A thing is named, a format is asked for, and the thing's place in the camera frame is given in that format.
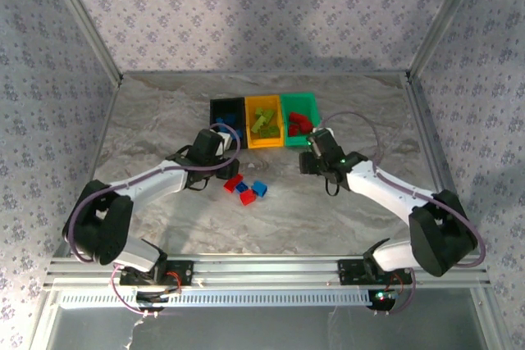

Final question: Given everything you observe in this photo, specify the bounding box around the left base circuit board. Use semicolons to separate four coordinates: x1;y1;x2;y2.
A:
135;290;170;312

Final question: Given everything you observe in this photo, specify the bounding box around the aluminium frame post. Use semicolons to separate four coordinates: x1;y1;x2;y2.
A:
404;0;490;80
40;0;125;85

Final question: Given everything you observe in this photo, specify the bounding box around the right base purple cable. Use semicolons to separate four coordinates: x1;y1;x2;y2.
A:
385;266;418;316

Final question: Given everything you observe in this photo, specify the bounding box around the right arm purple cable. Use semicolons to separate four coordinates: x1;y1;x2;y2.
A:
319;111;487;267

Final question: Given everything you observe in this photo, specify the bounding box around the left aluminium frame post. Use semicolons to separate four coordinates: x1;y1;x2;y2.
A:
40;0;125;85

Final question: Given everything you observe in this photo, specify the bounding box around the right base circuit board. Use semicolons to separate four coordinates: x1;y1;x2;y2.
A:
367;289;398;312

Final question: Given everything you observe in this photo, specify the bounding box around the aluminium mounting rail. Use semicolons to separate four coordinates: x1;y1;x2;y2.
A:
43;254;492;290

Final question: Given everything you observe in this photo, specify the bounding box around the green plastic bin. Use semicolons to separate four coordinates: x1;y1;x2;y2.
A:
279;91;322;149

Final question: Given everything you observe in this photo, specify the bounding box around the white slotted cable duct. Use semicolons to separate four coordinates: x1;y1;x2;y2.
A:
59;289;375;309

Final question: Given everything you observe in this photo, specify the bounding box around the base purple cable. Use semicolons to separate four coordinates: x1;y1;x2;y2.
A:
110;266;145;315
385;266;418;316

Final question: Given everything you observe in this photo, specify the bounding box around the right aluminium frame post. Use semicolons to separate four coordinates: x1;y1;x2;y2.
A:
404;0;490;80

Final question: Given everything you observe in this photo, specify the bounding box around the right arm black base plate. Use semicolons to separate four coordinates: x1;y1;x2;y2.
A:
337;258;412;286

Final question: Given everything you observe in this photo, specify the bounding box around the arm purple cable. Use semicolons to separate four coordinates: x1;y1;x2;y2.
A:
67;124;243;265
319;111;487;267

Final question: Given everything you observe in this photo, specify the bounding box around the yellow plastic bin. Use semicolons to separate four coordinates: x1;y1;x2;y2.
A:
244;94;285;150

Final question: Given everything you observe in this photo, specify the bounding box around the black plastic bin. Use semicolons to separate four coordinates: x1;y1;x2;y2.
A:
209;97;249;151

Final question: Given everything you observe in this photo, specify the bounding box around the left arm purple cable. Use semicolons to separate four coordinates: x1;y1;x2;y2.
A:
67;124;243;265

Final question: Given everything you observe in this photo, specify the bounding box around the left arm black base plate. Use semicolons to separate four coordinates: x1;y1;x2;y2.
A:
157;259;194;286

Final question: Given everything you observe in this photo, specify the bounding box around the base circuit board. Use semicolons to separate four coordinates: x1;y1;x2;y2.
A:
367;289;398;312
135;290;170;312

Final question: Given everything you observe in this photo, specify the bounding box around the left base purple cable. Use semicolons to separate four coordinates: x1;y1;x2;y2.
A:
110;266;145;315

